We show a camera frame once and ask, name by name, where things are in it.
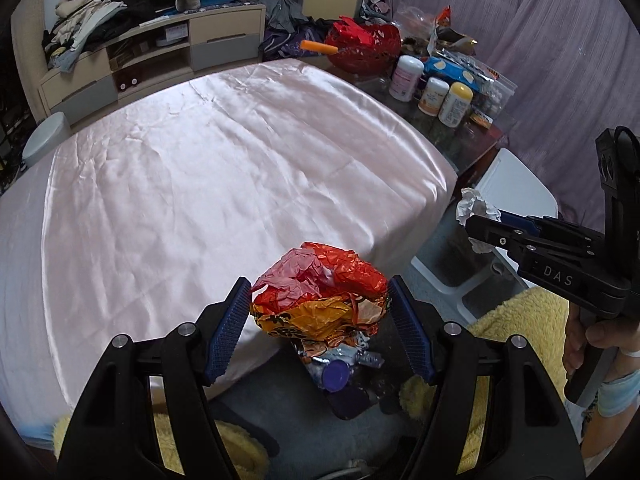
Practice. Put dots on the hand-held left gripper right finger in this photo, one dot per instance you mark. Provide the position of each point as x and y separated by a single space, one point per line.
410 332

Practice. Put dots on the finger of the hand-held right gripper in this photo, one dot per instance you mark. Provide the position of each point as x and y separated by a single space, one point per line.
505 240
520 221

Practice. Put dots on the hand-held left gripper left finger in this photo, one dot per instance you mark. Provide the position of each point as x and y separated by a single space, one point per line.
229 332

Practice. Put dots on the silver foil packet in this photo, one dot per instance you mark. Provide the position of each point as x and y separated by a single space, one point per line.
370 359

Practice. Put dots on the white tissue paper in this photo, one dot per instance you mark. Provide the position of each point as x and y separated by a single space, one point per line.
472 202

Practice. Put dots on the purple round lid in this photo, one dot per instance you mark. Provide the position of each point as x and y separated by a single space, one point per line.
335 375

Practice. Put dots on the dark trash bin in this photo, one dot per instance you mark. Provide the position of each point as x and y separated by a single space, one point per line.
350 400

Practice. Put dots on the orange foil snack wrapper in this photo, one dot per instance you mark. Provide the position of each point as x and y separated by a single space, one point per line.
320 295

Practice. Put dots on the person's right forearm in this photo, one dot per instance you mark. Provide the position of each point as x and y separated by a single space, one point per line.
620 390

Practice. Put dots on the person's right hand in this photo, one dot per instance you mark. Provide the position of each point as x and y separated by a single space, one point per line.
615 332

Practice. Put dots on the yellow fleece garment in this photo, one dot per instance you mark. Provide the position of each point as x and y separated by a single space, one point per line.
525 310

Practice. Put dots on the small orange sachet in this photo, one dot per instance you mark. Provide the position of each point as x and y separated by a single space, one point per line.
481 120

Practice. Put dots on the yellow capped white bottle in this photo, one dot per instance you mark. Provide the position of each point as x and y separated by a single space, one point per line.
455 105

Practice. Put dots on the clear zip bag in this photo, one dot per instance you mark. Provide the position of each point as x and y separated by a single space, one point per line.
492 85

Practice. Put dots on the white bottle orange label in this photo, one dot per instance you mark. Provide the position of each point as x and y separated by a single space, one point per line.
432 97

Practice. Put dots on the purple curtain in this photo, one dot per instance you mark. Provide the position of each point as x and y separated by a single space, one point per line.
550 60

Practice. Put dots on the pink satin tablecloth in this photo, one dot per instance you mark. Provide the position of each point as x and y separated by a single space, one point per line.
200 170

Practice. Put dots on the blue snack bag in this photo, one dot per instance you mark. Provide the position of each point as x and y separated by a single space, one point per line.
450 66

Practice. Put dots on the white bottle pink label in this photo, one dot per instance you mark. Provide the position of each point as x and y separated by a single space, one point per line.
405 77

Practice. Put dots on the red snack bag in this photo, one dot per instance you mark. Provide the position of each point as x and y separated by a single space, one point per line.
444 16

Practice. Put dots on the clear plastic bag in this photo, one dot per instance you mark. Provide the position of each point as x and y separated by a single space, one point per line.
415 20

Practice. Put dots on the red openwork basket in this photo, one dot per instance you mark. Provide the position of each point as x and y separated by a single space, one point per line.
365 45

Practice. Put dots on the beige television cabinet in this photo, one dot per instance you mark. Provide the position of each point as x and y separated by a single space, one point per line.
225 35

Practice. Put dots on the grey crumpled clothes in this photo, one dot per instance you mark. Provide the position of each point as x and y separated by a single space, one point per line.
290 25

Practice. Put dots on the pile of folded clothes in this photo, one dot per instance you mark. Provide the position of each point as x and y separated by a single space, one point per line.
85 15

